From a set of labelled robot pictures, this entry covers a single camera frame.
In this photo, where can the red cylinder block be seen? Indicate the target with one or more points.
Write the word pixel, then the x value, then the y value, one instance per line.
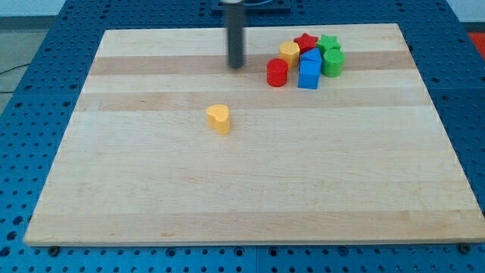
pixel 277 72

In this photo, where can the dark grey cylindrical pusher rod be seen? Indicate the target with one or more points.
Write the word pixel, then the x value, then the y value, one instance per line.
pixel 235 16

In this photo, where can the yellow heart block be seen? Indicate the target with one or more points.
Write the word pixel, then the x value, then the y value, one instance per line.
pixel 218 117

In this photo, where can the blue cube block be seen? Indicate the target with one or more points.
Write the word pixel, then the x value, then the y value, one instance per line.
pixel 309 74

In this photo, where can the blue triangle block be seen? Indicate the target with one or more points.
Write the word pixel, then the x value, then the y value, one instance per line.
pixel 311 55

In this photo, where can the light wooden board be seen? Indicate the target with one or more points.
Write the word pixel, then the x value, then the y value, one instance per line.
pixel 362 159

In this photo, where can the green star block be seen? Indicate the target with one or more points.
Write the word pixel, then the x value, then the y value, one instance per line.
pixel 326 43

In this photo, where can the red star block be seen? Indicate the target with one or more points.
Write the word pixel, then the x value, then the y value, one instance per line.
pixel 306 42

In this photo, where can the yellow hexagon block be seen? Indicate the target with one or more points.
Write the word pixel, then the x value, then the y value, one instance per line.
pixel 289 52

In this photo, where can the green cylinder block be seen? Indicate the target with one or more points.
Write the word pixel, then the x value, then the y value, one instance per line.
pixel 333 63

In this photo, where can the blue perforated table plate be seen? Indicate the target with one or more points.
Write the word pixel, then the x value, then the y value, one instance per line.
pixel 34 121

